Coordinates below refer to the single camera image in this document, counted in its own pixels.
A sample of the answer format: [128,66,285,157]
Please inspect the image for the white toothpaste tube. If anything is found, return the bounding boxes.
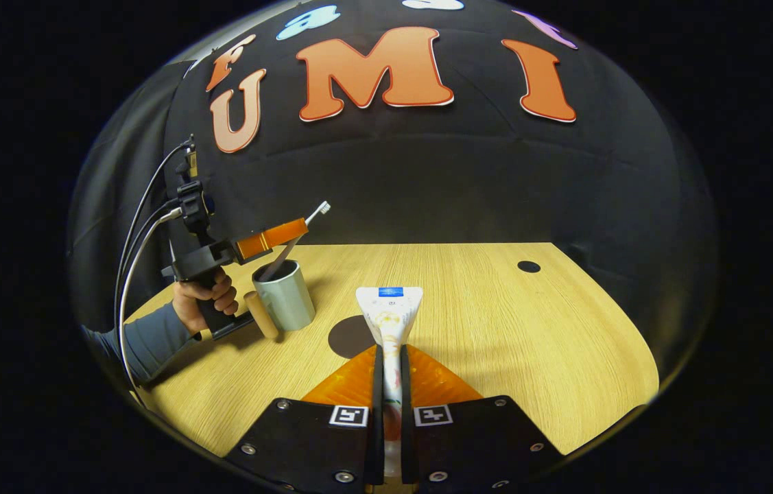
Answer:
[355,286,424,481]

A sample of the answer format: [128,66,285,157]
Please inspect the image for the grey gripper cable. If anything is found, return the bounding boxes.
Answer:
[119,208,182,392]

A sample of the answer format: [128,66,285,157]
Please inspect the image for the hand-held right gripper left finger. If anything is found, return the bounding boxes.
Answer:
[225,344,385,492]

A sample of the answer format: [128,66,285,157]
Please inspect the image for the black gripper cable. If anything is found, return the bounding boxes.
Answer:
[114,137,195,323]

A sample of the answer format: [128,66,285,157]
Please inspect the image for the light blue cup wooden handle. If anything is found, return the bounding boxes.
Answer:
[243,259,317,341]

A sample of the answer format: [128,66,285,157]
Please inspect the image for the black backdrop cloth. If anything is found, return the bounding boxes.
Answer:
[69,0,716,375]

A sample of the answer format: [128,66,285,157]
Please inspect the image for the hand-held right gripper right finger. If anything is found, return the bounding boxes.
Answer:
[400,344,565,491]

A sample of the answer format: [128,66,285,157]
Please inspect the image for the round dark brown coaster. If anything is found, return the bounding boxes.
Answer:
[328,314,377,360]

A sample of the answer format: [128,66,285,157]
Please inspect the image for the white toothbrush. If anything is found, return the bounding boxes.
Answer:
[259,201,332,282]

